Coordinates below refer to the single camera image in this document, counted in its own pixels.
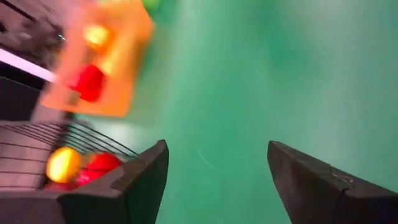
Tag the yellow lemon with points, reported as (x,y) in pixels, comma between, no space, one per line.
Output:
(63,165)

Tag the red bell pepper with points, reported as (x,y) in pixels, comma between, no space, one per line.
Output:
(88,82)

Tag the green plastic basket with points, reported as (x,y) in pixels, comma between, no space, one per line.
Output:
(150,3)

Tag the large red tomato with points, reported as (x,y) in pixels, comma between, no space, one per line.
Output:
(104,163)

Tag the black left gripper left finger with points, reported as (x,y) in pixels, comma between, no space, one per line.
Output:
(109,205)

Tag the green table mat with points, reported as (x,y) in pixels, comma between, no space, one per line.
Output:
(248,93)

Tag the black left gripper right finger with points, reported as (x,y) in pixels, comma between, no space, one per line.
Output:
(326,202)

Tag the translucent orange plastic bin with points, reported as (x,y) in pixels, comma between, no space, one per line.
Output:
(124,77)

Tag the orange bell pepper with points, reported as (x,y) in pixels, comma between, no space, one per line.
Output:
(97,35)

